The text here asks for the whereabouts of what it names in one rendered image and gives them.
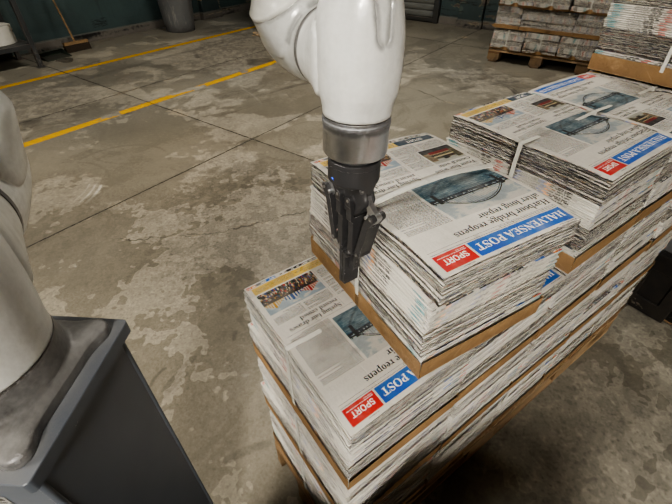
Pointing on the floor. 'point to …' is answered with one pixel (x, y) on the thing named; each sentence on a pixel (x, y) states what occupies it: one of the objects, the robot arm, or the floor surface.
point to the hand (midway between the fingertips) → (349, 263)
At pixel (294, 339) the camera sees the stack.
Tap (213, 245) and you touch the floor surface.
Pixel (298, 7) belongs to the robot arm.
